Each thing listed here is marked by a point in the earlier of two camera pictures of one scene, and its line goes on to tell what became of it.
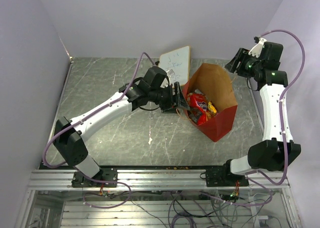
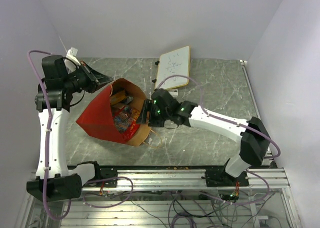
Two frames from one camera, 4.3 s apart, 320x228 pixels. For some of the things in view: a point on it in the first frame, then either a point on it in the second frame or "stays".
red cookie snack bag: x=198 y=103 -> x=127 y=120
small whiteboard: x=179 y=61 stays
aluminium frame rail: x=156 y=180 stays
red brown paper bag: x=214 y=81 -> x=97 y=120
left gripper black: x=180 y=99 -> x=94 y=82
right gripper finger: x=232 y=65 -> x=142 y=118
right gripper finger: x=238 y=56 -> x=146 y=105
